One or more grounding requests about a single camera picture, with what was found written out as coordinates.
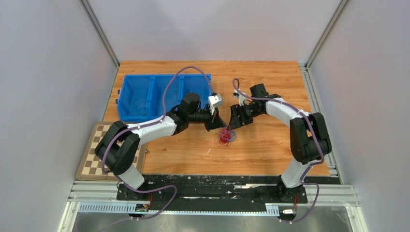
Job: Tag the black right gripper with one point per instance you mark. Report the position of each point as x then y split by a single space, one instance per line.
235 122

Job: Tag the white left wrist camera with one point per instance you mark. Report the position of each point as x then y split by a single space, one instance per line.
214 102

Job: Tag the aluminium corner post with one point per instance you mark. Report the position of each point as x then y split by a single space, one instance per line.
327 31
100 32

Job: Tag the left aluminium corner post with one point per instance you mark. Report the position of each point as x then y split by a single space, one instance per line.
100 32

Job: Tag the white slotted cable duct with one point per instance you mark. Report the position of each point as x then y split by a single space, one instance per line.
137 208

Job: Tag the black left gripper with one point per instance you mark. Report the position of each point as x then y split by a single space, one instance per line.
214 121

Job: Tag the blue three-compartment plastic bin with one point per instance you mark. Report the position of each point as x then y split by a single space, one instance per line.
140 98

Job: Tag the aluminium frame rail front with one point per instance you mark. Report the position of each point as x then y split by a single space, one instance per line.
324 195

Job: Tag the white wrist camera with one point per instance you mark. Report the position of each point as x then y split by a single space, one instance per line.
214 102
238 95

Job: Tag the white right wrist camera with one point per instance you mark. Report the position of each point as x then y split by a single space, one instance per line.
238 95

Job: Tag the right aluminium corner post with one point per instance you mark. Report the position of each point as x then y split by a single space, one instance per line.
327 31

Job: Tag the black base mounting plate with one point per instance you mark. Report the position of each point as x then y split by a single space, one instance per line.
162 188

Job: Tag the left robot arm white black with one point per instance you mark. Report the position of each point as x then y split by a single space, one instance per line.
117 148

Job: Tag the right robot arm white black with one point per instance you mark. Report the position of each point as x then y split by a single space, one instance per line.
309 138

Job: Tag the wooden chessboard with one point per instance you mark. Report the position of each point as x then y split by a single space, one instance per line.
90 165

